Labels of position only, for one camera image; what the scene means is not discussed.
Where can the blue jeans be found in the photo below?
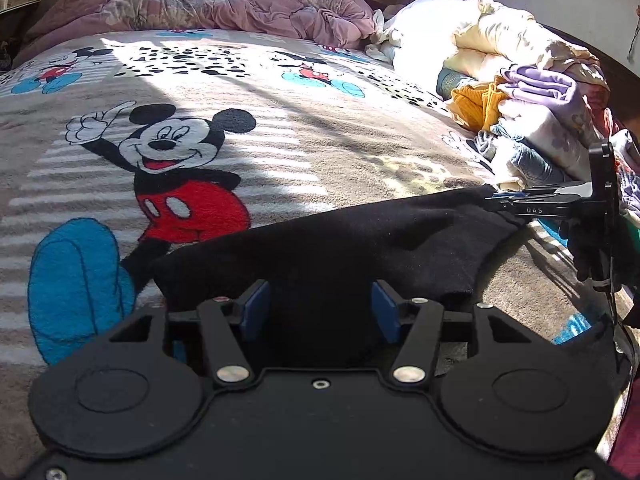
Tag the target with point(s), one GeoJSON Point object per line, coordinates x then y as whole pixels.
{"type": "Point", "coordinates": [535, 162]}

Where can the white floral cloth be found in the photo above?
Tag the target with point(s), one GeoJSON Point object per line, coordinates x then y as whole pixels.
{"type": "Point", "coordinates": [550, 130]}

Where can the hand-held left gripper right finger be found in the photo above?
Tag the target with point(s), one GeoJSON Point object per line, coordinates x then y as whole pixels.
{"type": "Point", "coordinates": [385, 311]}

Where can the purple garment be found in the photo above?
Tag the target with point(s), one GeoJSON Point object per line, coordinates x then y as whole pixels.
{"type": "Point", "coordinates": [545, 90]}

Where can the pink floral quilt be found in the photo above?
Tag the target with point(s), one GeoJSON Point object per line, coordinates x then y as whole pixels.
{"type": "Point", "coordinates": [200, 2]}

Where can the dark red cloth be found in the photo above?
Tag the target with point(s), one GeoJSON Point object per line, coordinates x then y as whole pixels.
{"type": "Point", "coordinates": [628, 435]}

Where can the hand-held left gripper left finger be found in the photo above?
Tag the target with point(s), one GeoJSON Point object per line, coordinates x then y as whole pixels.
{"type": "Point", "coordinates": [254, 310]}

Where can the pile of mixed clothes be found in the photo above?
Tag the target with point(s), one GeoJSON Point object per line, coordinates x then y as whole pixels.
{"type": "Point", "coordinates": [500, 30]}

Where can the cartoon mouse printed blanket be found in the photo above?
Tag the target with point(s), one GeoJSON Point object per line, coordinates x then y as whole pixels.
{"type": "Point", "coordinates": [210, 125]}

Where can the yellow garment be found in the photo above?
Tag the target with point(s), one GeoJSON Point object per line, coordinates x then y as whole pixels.
{"type": "Point", "coordinates": [475, 102]}

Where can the dark bedside table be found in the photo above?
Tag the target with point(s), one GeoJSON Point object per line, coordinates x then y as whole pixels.
{"type": "Point", "coordinates": [14, 15]}

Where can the teal cloth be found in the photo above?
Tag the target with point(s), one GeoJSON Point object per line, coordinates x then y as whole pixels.
{"type": "Point", "coordinates": [450, 85]}

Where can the black garment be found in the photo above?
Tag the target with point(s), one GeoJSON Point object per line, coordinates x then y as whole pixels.
{"type": "Point", "coordinates": [340, 245]}

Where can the person's right hand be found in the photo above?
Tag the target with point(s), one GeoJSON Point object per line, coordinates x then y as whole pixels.
{"type": "Point", "coordinates": [583, 250]}

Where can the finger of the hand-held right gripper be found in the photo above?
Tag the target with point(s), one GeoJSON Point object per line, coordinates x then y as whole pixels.
{"type": "Point", "coordinates": [510, 194]}
{"type": "Point", "coordinates": [535, 209]}

